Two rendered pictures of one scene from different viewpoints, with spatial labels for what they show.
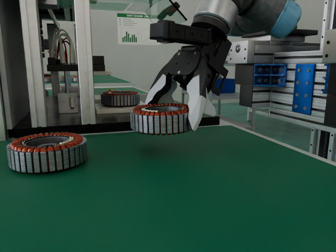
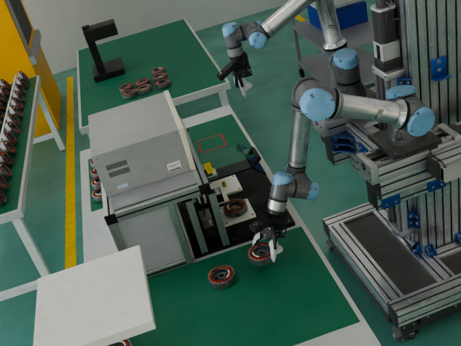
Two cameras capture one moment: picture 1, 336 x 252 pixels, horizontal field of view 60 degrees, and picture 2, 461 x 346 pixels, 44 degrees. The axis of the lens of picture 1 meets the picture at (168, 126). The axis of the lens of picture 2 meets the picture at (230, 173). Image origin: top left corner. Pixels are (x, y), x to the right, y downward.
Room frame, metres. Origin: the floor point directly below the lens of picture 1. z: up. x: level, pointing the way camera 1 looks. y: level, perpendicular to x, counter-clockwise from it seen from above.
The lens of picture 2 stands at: (-1.32, -0.31, 2.34)
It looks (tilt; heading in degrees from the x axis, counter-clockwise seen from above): 31 degrees down; 11
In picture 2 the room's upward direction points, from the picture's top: 15 degrees counter-clockwise
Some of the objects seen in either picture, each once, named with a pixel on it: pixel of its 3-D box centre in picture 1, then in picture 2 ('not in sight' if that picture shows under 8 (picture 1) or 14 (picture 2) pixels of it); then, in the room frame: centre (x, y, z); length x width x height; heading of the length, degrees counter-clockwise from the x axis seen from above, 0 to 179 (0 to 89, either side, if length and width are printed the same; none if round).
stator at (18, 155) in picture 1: (49, 150); (221, 277); (0.43, 0.18, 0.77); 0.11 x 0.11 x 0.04
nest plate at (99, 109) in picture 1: (120, 106); (236, 212); (0.85, 0.14, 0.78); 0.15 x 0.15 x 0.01; 17
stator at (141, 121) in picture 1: (163, 117); (261, 253); (0.49, 0.01, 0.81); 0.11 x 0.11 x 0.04
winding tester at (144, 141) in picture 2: not in sight; (139, 141); (0.88, 0.49, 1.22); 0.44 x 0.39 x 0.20; 17
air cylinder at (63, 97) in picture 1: (68, 101); (206, 218); (0.80, 0.28, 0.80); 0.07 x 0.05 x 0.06; 17
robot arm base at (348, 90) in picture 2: not in sight; (349, 87); (1.32, -0.48, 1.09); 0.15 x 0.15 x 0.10
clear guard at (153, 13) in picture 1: (115, 12); (223, 167); (0.84, 0.14, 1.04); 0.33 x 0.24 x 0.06; 107
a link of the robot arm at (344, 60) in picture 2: not in sight; (346, 64); (1.32, -0.47, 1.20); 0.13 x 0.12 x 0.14; 12
